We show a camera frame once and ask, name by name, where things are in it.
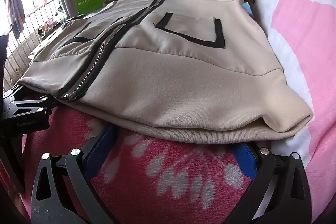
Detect beige zip jacket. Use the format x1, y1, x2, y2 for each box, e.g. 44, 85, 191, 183
17, 0, 314, 144

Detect metal window railing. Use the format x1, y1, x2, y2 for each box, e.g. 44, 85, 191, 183
0, 0, 66, 83

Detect pink floral fleece blanket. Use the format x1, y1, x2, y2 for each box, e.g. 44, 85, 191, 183
21, 0, 263, 224

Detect dark hanging clothes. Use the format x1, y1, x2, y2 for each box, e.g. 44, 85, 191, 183
7, 0, 27, 39

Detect pink turquoise printed quilt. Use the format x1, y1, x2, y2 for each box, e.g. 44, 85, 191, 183
218, 0, 336, 214

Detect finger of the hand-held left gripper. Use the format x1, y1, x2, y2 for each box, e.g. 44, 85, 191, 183
3, 84, 62, 115

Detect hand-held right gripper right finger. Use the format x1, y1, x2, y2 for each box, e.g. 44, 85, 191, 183
226, 143, 311, 224

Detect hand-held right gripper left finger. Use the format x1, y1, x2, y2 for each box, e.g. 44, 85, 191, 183
31, 124, 118, 224

